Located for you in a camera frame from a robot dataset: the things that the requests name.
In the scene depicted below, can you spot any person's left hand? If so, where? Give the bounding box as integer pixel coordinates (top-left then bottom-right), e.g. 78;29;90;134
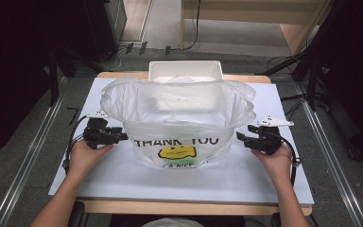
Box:
67;141;113;178

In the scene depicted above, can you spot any black hanging cable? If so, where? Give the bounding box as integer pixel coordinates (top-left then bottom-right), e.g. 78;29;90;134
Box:
182;0;202;51

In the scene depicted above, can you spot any translucent printed plastic bag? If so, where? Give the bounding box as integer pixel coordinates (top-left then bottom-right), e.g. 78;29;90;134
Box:
99;76;257;170

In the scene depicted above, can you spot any wooden table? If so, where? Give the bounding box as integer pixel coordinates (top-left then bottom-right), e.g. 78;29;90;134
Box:
50;71;313;217

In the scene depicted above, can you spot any person's right hand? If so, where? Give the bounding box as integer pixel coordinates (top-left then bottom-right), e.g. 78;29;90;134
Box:
251;143;292;184

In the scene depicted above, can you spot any white plastic bin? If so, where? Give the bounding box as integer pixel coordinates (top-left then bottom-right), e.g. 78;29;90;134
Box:
147;60;224;83

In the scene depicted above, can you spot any light wooden furniture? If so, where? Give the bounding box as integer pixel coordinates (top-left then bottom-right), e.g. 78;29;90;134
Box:
180;0;333;57

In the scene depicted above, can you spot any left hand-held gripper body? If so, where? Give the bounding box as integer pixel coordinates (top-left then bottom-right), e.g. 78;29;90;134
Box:
82;110;114;149

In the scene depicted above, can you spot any metal floor rail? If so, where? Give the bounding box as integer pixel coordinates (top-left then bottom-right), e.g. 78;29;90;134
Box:
0;77;69;227
292;79;363;227

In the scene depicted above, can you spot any black cabinet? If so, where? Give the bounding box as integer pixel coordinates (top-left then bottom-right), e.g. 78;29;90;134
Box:
84;0;128;62

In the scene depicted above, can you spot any white board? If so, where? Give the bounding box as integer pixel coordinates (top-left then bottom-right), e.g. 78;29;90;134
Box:
48;77;315;206

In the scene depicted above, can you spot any black tripod stand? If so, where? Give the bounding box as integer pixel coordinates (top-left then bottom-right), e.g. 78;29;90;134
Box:
256;0;339;112

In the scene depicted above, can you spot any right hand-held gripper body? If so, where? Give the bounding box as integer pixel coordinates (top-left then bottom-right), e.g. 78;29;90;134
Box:
249;115;295;156

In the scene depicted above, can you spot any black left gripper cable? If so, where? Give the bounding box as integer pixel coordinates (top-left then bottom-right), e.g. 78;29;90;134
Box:
61;114;89;174

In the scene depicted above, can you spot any white floor cable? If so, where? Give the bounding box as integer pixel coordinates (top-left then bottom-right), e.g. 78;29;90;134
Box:
102;46;123;71

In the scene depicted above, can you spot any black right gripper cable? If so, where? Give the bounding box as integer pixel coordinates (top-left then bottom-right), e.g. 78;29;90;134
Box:
278;133;302;187

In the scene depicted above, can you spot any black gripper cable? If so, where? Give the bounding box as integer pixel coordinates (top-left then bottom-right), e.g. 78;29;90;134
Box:
278;133;302;187
61;114;89;174

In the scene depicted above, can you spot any person's grey clothing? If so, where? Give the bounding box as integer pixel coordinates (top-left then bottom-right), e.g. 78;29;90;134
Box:
141;217;204;227

